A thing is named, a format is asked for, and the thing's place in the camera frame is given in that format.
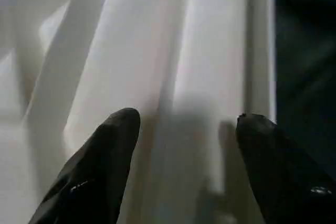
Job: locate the black work mat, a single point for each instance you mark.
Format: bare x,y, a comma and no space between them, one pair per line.
310,51

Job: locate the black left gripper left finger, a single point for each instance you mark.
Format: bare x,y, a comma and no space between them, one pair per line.
94,177

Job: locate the white plastic table top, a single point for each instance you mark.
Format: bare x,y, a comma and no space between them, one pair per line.
157,51

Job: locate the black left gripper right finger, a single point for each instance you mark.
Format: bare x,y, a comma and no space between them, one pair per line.
289,177

